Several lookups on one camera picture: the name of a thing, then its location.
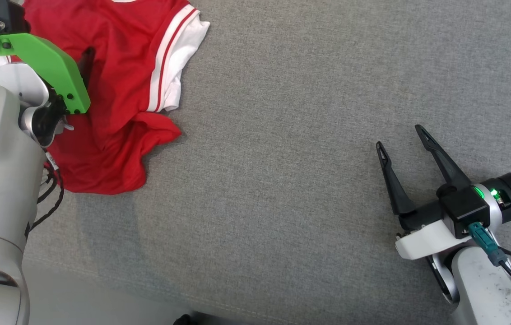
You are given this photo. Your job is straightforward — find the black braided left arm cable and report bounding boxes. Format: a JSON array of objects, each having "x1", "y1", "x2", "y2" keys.
[{"x1": 24, "y1": 149, "x2": 65, "y2": 239}]

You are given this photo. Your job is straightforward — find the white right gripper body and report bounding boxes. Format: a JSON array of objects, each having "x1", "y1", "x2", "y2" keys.
[{"x1": 395, "y1": 172, "x2": 511, "y2": 260}]

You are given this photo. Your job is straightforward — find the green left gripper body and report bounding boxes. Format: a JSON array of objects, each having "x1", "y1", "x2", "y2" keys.
[{"x1": 0, "y1": 32, "x2": 91, "y2": 114}]

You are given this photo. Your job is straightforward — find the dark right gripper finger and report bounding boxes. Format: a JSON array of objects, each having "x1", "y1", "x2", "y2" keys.
[
  {"x1": 376, "y1": 141, "x2": 417, "y2": 215},
  {"x1": 415, "y1": 125, "x2": 472, "y2": 191}
]

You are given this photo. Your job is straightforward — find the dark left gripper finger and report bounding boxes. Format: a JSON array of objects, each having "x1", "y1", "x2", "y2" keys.
[{"x1": 79, "y1": 46, "x2": 96, "y2": 88}]

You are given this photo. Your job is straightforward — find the red T-shirt white sleeves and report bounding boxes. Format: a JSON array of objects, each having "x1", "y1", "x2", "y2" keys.
[{"x1": 9, "y1": 0, "x2": 211, "y2": 195}]

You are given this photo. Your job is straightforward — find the right cable with teal plug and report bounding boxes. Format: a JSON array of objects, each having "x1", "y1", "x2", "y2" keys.
[{"x1": 467, "y1": 221, "x2": 511, "y2": 316}]

